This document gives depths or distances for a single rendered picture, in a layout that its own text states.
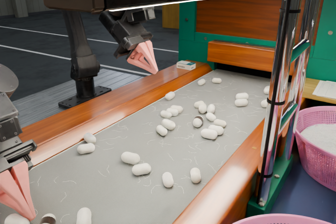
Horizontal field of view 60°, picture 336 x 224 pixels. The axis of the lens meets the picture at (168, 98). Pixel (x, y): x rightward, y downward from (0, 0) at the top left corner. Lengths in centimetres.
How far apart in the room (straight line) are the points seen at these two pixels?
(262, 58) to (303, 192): 47
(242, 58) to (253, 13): 15
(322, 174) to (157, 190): 34
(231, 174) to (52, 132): 38
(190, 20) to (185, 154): 65
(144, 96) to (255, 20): 46
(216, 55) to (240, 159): 55
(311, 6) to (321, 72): 47
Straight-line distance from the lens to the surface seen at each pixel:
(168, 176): 51
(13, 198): 47
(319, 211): 63
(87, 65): 99
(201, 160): 59
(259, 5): 104
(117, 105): 76
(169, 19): 665
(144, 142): 64
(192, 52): 116
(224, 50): 102
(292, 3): 42
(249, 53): 99
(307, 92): 89
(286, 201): 63
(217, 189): 48
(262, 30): 104
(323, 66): 101
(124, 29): 72
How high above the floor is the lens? 107
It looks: 23 degrees down
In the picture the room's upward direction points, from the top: straight up
